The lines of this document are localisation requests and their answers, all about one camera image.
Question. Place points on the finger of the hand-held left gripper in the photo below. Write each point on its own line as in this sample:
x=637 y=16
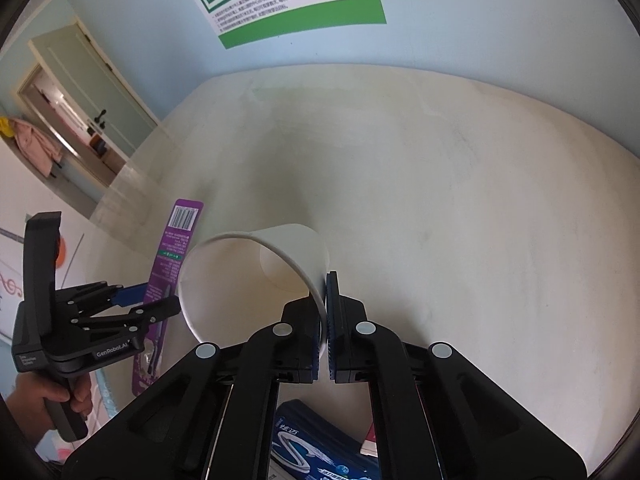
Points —
x=130 y=294
x=160 y=307

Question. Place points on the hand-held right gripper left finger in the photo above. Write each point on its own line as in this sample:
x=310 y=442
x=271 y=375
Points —
x=300 y=330

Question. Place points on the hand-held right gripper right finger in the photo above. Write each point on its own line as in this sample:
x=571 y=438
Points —
x=331 y=310

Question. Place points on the purple plastic package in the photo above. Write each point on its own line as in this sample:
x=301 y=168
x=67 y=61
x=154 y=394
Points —
x=175 y=255

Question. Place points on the white paper cup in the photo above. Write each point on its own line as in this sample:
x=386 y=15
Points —
x=295 y=245

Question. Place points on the blue gum packet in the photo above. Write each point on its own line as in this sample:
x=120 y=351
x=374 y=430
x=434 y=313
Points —
x=310 y=445

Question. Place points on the person's left hand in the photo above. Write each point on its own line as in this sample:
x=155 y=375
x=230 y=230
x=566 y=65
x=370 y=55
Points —
x=30 y=395

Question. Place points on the pink coat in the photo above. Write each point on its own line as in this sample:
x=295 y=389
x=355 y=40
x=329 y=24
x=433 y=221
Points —
x=35 y=145

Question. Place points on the pale green door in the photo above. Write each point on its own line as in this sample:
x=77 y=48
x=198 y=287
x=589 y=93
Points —
x=100 y=90

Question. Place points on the green white wall poster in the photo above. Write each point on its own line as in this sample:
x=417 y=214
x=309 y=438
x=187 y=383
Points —
x=300 y=15

